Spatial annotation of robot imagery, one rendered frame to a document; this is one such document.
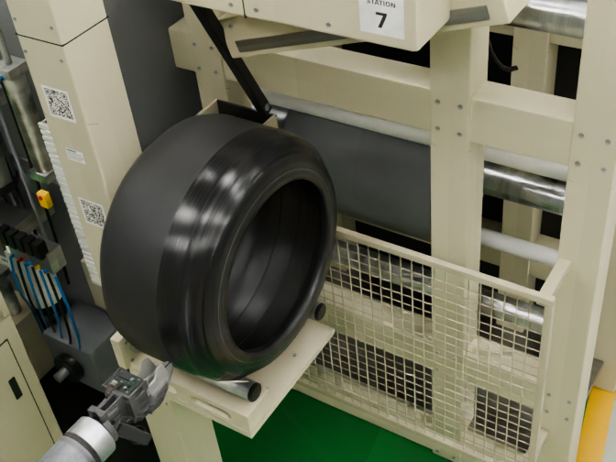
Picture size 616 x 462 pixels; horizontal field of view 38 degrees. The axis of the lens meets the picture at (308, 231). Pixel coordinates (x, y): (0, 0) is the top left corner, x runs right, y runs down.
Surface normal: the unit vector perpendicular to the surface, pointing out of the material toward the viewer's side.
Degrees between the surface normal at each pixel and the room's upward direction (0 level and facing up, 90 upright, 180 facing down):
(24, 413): 90
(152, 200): 33
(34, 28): 90
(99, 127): 90
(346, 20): 90
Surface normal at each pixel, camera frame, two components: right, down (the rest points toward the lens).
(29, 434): 0.84, 0.28
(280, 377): -0.09, -0.76
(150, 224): -0.43, -0.17
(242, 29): -0.53, 0.58
